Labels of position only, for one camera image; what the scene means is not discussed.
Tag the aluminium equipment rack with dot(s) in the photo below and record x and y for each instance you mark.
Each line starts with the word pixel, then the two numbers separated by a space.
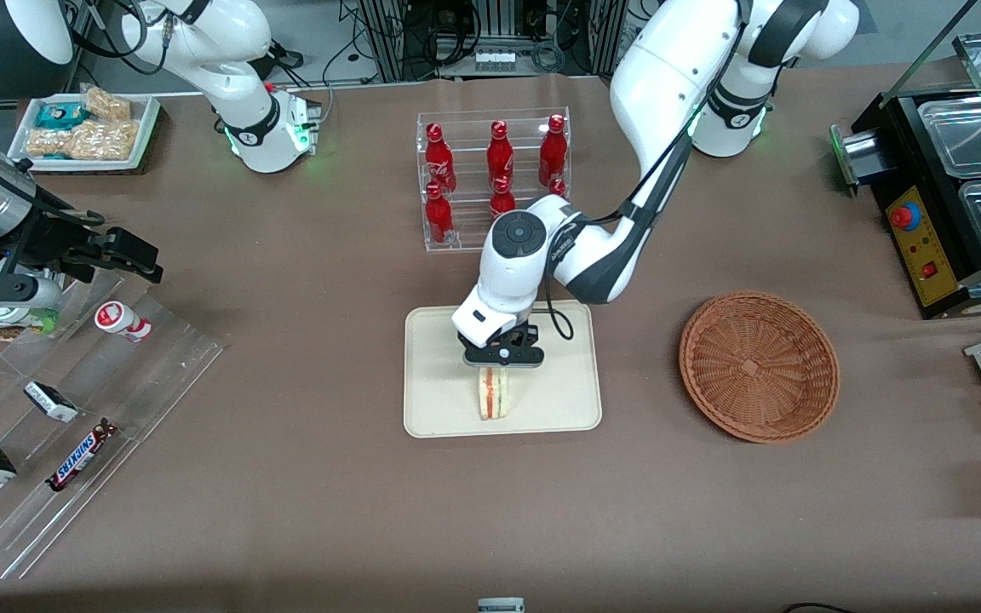
pixel 439 34

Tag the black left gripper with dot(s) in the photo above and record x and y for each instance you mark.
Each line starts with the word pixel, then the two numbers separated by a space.
pixel 526 333

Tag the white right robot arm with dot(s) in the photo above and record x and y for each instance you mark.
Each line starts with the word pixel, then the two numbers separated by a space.
pixel 226 68

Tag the grey white device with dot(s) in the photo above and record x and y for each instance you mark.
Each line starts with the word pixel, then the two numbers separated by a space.
pixel 501 606

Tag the small clear cracker bag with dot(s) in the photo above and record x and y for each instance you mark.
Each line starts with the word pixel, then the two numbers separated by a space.
pixel 107 104

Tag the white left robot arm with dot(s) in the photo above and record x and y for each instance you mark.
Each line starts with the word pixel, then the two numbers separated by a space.
pixel 669 77

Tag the triangular white bread sandwich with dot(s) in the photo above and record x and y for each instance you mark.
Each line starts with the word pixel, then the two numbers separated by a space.
pixel 493 393

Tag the white power strip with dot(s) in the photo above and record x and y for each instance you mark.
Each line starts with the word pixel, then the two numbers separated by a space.
pixel 494 61

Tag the black food warmer machine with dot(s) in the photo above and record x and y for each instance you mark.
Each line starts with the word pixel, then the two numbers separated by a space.
pixel 925 255

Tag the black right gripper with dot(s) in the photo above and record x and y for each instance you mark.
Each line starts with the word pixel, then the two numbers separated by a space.
pixel 49 236

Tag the red cola bottle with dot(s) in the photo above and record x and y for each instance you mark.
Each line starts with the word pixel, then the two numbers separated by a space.
pixel 438 217
pixel 500 149
pixel 558 186
pixel 438 157
pixel 502 197
pixel 553 146

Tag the green white small cup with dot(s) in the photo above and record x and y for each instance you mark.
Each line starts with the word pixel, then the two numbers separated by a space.
pixel 39 322

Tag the clear acrylic bottle rack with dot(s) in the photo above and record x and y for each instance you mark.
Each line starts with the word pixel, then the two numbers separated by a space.
pixel 469 128

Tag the round brown wicker basket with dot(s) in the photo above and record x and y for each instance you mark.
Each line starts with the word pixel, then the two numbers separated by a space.
pixel 759 366

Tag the white snack tray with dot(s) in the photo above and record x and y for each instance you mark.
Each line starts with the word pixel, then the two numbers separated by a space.
pixel 143 136

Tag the white red yogurt drink bottle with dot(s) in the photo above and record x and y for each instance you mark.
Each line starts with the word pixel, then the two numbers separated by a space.
pixel 118 318

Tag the teal snack packet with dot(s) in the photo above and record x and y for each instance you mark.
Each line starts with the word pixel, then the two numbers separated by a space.
pixel 60 115

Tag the clear acrylic stepped display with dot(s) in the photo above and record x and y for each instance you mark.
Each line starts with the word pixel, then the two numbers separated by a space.
pixel 116 400

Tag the brown snickers bar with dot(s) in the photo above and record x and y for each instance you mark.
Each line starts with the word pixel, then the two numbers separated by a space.
pixel 80 455

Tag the cream rectangular plastic tray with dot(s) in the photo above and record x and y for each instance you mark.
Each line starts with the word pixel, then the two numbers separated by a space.
pixel 554 392

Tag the large clear cracker bag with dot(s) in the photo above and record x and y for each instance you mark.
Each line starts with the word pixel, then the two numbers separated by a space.
pixel 86 140

